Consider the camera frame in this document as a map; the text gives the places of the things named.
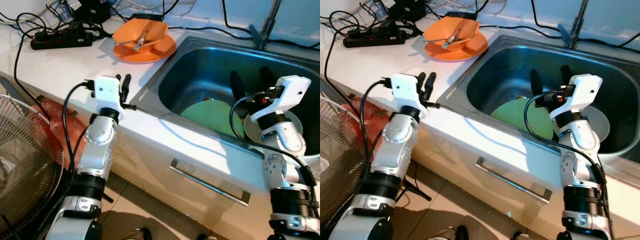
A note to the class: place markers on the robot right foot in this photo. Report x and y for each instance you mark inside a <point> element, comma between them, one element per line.
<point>203,237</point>
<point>521,236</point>

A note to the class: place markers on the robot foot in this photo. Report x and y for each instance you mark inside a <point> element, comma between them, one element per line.
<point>521,236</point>
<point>452,233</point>
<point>203,237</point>
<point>137,234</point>

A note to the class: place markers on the metal sink faucet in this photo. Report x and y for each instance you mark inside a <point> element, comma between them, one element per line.
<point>577,22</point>
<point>267,25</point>

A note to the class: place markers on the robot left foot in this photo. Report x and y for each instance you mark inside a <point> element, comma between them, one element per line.
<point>452,233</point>
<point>137,234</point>

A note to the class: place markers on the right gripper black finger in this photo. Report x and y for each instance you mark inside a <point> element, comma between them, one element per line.
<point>536,82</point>
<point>567,75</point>
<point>266,77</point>
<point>236,87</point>

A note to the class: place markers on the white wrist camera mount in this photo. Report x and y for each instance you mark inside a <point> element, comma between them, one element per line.
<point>106,90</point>
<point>585,92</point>
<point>292,92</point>
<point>405,87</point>

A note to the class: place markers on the grey round bowl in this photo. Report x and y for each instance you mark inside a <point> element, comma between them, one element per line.
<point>597,125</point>
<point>251,131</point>

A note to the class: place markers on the cream kitchen cabinet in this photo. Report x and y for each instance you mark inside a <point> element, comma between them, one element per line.
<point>450,170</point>
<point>150,185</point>

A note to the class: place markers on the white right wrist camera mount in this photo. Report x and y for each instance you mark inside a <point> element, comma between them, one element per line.
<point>585,92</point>
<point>292,92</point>

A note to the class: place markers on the orange plastic bowl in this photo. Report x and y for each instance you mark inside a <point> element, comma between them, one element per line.
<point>155,30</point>
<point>467,29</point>

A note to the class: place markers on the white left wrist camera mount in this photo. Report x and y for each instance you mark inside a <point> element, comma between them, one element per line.
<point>405,87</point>
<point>106,90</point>

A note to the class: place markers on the metal grille fan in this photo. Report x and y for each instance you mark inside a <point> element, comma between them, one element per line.
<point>340,160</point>
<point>25,160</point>

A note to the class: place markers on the black power strip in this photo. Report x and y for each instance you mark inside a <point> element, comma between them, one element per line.
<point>375,36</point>
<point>60,39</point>

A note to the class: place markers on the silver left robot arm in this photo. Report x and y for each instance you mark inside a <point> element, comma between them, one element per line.
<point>400,140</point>
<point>97,145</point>

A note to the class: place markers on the orange plastic plate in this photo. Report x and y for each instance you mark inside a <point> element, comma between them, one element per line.
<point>160,52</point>
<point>472,51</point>

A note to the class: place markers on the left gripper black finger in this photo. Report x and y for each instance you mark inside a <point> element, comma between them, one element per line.
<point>421,82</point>
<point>126,85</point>
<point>430,85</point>
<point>118,79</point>

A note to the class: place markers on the green plastic plate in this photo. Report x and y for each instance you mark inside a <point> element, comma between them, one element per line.
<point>515,117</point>
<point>210,117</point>

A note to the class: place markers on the stainless steel sink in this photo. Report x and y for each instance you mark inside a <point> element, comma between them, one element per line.
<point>210,75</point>
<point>505,70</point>

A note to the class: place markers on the black charger box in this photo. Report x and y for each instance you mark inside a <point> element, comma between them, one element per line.
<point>407,9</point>
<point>95,10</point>

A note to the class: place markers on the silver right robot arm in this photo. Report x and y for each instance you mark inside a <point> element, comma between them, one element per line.
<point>575,137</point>
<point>285,140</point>

